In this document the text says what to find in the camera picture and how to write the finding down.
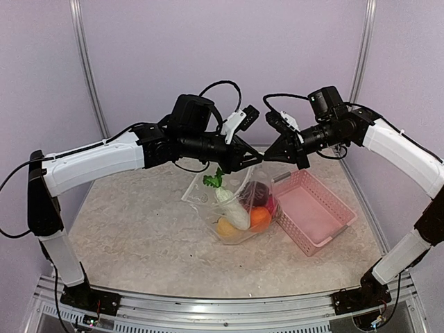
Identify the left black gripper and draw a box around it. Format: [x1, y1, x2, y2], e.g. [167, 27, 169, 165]
[182, 130, 264, 174]

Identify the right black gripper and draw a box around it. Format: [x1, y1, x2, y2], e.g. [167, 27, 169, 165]
[263, 117, 348, 169]

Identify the dark purple fruit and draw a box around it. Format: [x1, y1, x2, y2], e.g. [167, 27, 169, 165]
[239, 181, 270, 207]

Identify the clear dotted zip bag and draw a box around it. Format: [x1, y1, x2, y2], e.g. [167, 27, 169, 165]
[182, 164, 280, 245]

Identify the orange fruit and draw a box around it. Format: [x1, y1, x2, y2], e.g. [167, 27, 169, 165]
[250, 207, 272, 232]

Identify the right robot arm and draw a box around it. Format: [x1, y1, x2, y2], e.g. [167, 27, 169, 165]
[263, 86, 443, 308]

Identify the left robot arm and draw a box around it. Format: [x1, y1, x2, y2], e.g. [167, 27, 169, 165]
[7, 93, 263, 309]

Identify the pink perforated plastic basket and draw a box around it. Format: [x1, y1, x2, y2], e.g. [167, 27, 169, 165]
[271, 170, 357, 257]

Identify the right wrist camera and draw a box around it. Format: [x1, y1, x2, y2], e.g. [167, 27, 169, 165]
[265, 111, 300, 134]

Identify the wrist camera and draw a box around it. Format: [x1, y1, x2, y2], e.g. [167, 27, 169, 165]
[265, 111, 300, 134]
[221, 105, 259, 145]

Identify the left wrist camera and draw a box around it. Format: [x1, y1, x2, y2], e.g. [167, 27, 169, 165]
[221, 105, 259, 145]

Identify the right aluminium frame post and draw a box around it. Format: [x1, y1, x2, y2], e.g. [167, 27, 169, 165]
[349, 0, 377, 103]

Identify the aluminium frame post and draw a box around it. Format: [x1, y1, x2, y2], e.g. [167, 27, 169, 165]
[349, 0, 377, 103]
[69, 0, 110, 139]

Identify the front aluminium rail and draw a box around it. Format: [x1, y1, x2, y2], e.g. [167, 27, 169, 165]
[34, 273, 417, 333]

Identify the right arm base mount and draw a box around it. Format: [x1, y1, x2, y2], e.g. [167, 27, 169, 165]
[331, 269, 392, 315]

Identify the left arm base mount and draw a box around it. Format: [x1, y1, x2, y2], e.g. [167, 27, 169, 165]
[60, 276, 121, 316]

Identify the left aluminium frame post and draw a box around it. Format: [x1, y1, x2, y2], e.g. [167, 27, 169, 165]
[69, 0, 110, 139]

